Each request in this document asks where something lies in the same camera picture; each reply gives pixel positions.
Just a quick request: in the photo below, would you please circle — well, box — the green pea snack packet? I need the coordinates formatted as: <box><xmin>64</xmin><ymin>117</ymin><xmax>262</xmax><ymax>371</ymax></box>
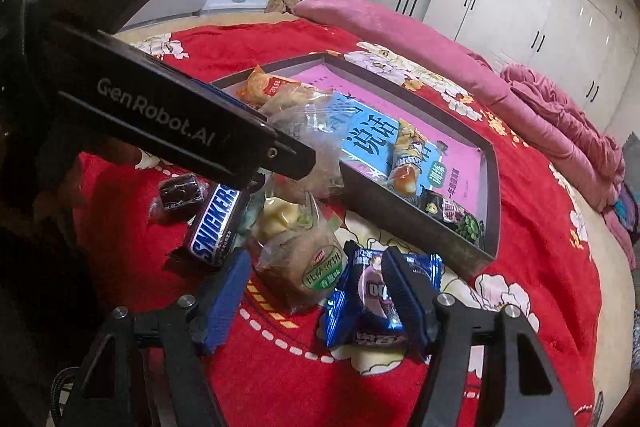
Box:
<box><xmin>417</xmin><ymin>192</ymin><xmax>486</xmax><ymax>250</ymax></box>

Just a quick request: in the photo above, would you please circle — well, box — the blue cookie packet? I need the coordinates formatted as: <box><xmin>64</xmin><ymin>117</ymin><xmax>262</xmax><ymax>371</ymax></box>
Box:
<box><xmin>320</xmin><ymin>239</ymin><xmax>445</xmax><ymax>363</ymax></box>

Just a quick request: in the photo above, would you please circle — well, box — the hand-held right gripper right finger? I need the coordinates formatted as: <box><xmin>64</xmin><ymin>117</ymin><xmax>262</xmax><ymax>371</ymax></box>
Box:
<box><xmin>381</xmin><ymin>247</ymin><xmax>576</xmax><ymax>427</ymax></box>

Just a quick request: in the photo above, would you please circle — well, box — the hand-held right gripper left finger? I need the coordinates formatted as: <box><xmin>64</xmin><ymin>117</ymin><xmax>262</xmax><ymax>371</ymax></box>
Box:
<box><xmin>60</xmin><ymin>248</ymin><xmax>252</xmax><ymax>427</ymax></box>

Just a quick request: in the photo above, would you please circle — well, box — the green label pastry packet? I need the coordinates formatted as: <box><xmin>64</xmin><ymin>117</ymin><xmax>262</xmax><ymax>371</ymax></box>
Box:
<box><xmin>255</xmin><ymin>227</ymin><xmax>351</xmax><ymax>315</ymax></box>

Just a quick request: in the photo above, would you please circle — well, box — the red floral blanket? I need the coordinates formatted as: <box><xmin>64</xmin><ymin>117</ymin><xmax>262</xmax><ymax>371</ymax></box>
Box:
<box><xmin>72</xmin><ymin>19</ymin><xmax>603</xmax><ymax>427</ymax></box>

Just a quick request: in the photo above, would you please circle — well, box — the black braided cable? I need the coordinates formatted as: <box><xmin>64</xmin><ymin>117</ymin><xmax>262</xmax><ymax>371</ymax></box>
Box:
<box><xmin>47</xmin><ymin>364</ymin><xmax>81</xmax><ymax>423</ymax></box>

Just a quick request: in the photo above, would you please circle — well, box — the clear packet tan pastry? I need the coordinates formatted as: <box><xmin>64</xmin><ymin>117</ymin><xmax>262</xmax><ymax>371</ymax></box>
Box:
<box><xmin>260</xmin><ymin>84</ymin><xmax>333</xmax><ymax>118</ymax></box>

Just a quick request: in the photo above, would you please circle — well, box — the crumpled pink quilt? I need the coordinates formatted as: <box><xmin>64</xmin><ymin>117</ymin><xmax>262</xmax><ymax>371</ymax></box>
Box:
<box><xmin>500</xmin><ymin>63</ymin><xmax>628</xmax><ymax>208</ymax></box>

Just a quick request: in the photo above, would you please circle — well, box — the yellow snack packet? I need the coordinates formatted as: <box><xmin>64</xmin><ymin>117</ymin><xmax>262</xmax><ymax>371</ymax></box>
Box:
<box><xmin>385</xmin><ymin>119</ymin><xmax>431</xmax><ymax>198</ymax></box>

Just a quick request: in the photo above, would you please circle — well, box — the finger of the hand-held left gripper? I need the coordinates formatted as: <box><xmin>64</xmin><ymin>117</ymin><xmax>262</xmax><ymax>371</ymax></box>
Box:
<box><xmin>190</xmin><ymin>78</ymin><xmax>271</xmax><ymax>124</ymax></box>
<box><xmin>262</xmin><ymin>134</ymin><xmax>317</xmax><ymax>180</ymax></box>

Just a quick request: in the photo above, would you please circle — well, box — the small dark candy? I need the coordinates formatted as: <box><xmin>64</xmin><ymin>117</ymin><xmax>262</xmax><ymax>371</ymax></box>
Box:
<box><xmin>150</xmin><ymin>173</ymin><xmax>208</xmax><ymax>223</ymax></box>

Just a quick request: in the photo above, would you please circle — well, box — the clear packet brown pastry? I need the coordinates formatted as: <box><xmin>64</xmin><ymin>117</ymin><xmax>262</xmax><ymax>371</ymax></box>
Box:
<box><xmin>267</xmin><ymin>99</ymin><xmax>346</xmax><ymax>202</ymax></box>

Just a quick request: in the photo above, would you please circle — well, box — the grey bench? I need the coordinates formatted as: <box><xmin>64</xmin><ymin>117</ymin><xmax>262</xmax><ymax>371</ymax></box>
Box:
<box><xmin>122</xmin><ymin>0</ymin><xmax>208</xmax><ymax>32</ymax></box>

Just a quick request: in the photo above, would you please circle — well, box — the colourful cloth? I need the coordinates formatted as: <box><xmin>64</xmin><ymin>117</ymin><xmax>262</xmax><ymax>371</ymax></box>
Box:
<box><xmin>612</xmin><ymin>184</ymin><xmax>640</xmax><ymax>228</ymax></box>

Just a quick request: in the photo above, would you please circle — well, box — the orange rice cracker packet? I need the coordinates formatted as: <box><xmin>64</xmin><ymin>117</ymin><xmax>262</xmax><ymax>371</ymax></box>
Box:
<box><xmin>236</xmin><ymin>66</ymin><xmax>301</xmax><ymax>110</ymax></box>

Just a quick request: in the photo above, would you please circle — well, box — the dark shallow box tray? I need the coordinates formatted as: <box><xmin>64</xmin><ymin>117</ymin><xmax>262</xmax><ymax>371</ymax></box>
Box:
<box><xmin>209</xmin><ymin>52</ymin><xmax>502</xmax><ymax>282</ymax></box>

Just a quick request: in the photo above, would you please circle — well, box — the pink and blue book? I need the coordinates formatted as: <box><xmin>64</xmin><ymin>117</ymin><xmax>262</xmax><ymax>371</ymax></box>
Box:
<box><xmin>300</xmin><ymin>59</ymin><xmax>488</xmax><ymax>248</ymax></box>

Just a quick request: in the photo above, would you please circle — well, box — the brown chocolate bar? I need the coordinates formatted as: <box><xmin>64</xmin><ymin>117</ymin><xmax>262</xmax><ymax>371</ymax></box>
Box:
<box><xmin>170</xmin><ymin>182</ymin><xmax>251</xmax><ymax>270</ymax></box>

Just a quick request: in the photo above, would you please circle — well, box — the rolled pink quilt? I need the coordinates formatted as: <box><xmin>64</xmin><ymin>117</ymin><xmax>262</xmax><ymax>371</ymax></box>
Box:
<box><xmin>292</xmin><ymin>0</ymin><xmax>621</xmax><ymax>212</ymax></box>

